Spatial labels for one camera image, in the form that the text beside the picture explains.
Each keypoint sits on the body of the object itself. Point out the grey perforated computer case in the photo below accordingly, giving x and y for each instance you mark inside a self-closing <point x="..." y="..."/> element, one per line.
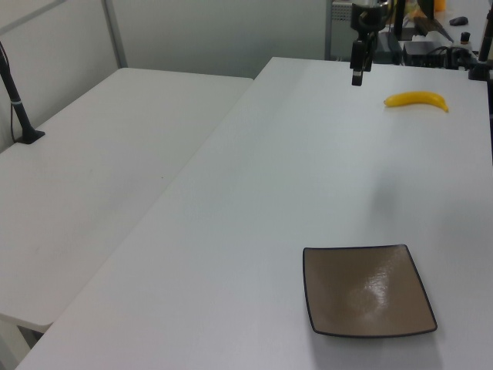
<point x="339" y="27"/>

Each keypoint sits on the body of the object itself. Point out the black electronics box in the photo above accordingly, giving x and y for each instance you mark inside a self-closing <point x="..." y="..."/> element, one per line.
<point x="423" y="52"/>

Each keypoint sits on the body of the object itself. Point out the black clamp camera stand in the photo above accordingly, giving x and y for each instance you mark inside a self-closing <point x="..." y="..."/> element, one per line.
<point x="483" y="46"/>

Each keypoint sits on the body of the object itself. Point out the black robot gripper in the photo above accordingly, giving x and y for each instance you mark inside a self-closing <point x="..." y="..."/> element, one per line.
<point x="369" y="17"/>

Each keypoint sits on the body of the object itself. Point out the square brown ceramic plate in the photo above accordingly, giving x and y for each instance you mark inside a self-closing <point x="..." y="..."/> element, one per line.
<point x="367" y="291"/>

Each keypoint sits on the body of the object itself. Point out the black camera stand white band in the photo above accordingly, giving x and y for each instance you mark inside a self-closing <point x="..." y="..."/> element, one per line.
<point x="17" y="108"/>

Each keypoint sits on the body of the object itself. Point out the black power adapter brick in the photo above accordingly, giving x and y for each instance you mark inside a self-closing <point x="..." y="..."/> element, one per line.
<point x="389" y="48"/>

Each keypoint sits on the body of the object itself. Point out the yellow banana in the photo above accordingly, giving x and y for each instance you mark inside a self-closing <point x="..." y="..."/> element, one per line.
<point x="418" y="98"/>

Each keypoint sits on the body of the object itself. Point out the black computer mouse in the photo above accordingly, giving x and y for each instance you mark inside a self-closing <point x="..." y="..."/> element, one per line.
<point x="458" y="21"/>

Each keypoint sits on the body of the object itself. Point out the black knob button device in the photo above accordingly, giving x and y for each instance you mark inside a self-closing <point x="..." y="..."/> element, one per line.
<point x="465" y="37"/>

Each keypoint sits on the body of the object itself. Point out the orange cup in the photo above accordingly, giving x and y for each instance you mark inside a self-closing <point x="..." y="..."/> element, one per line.
<point x="440" y="4"/>

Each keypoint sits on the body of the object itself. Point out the black monitor stand pole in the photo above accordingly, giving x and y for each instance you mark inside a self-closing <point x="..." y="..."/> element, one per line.
<point x="398" y="19"/>

